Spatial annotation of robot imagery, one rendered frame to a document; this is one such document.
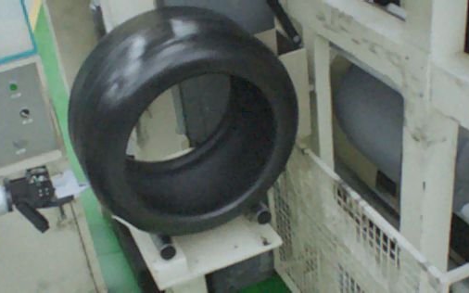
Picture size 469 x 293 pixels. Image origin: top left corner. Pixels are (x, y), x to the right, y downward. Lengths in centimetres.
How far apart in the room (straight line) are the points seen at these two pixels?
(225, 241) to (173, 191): 21
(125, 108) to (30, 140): 81
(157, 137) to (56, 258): 70
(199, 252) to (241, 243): 12
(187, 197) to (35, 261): 76
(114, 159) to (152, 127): 45
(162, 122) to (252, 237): 43
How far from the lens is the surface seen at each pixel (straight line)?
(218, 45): 156
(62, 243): 248
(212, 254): 191
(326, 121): 221
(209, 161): 201
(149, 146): 203
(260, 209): 185
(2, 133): 227
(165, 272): 182
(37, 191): 168
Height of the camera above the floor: 207
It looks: 31 degrees down
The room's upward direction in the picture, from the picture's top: 10 degrees counter-clockwise
